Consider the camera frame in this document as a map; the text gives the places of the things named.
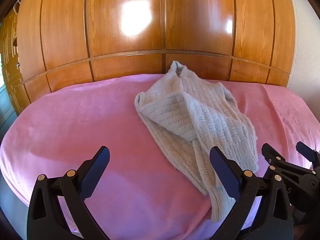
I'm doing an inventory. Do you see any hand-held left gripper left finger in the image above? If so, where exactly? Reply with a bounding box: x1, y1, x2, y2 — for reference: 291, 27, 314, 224
26, 145, 111, 240

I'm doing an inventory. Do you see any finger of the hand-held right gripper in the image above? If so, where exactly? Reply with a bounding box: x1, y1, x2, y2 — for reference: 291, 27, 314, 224
261, 143, 310, 188
296, 141, 320, 167

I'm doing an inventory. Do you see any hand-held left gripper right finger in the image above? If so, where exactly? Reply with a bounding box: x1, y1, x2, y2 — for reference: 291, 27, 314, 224
209, 146, 294, 240

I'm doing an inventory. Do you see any white knit sweater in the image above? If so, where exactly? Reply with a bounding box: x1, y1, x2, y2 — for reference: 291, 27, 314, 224
134, 60, 259, 223

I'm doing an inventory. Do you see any white clothes hanger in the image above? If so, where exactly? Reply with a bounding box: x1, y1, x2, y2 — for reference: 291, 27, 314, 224
13, 0, 26, 16

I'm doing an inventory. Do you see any pink blanket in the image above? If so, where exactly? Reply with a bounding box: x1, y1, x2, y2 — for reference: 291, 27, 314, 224
0, 74, 320, 240

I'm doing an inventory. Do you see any wooden wardrobe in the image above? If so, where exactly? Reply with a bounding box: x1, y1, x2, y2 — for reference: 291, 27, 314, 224
15, 0, 297, 110

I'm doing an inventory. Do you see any wooden panelled door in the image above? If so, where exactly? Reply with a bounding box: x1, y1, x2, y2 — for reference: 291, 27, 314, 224
0, 10, 33, 117

